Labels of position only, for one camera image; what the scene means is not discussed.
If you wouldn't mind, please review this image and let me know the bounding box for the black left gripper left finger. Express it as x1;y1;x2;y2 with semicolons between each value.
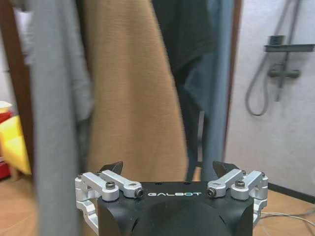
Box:
75;161;144;229

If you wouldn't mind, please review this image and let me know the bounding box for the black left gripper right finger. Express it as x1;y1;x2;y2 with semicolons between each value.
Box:
207;161;269;227

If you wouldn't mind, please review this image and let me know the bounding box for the tan fuzzy hanging garment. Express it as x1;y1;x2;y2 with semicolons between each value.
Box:
75;0;190;236

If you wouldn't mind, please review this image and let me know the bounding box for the blue-grey hanging garment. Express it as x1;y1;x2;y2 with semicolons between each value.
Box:
172;0;234;183

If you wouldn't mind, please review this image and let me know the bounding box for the grey hanging garment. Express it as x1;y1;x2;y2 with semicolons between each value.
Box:
14;0;96;236

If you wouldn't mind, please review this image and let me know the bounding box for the black hanging garment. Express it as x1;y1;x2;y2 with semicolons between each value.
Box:
152;0;215;86

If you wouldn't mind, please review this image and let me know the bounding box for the yellow chair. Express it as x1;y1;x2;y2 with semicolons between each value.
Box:
0;115;33;182

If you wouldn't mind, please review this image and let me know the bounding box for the red box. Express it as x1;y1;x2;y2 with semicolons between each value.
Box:
0;109;15;182

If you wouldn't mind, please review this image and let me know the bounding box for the grey shower mixer valve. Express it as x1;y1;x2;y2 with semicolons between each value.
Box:
269;63;301;80

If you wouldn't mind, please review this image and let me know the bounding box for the grey shower riser pipe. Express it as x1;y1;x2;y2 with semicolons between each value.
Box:
275;0;300;102

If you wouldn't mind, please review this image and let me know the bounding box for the grey shower shelf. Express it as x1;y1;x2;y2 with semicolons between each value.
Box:
264;35;315;54

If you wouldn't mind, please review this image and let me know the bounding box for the white floor cable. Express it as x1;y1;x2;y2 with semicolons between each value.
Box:
260;206;315;225

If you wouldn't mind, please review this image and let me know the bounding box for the brown wooden frame post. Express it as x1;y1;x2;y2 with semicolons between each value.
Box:
0;0;35;176
222;0;245;164

